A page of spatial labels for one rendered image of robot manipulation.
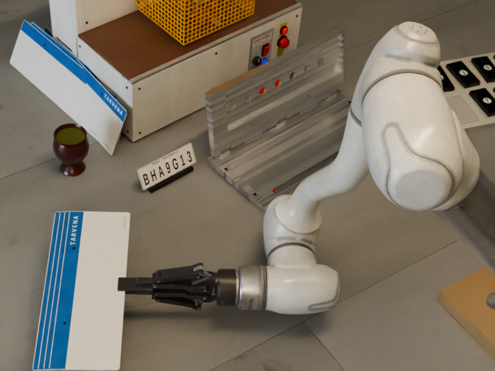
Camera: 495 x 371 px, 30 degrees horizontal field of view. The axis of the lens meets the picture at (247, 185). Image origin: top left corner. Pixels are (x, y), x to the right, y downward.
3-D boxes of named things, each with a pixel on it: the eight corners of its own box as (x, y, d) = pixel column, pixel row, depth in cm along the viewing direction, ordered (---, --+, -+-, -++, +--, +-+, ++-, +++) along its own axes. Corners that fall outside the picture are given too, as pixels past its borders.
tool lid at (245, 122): (209, 95, 211) (204, 92, 212) (215, 163, 222) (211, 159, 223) (344, 29, 233) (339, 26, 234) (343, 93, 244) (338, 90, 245)
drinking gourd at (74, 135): (47, 170, 220) (43, 135, 212) (71, 151, 225) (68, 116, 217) (74, 185, 217) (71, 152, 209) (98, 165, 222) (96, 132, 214)
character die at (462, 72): (464, 88, 252) (465, 85, 251) (445, 67, 258) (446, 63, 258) (479, 85, 254) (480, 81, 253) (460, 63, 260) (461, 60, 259)
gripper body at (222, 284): (238, 288, 182) (191, 288, 181) (235, 315, 188) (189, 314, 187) (236, 260, 187) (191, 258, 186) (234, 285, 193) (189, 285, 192)
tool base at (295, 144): (263, 213, 215) (264, 202, 213) (207, 163, 226) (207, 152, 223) (390, 137, 237) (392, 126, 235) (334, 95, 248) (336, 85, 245)
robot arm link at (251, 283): (263, 319, 188) (233, 319, 188) (261, 284, 194) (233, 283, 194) (267, 291, 182) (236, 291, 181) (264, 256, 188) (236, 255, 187)
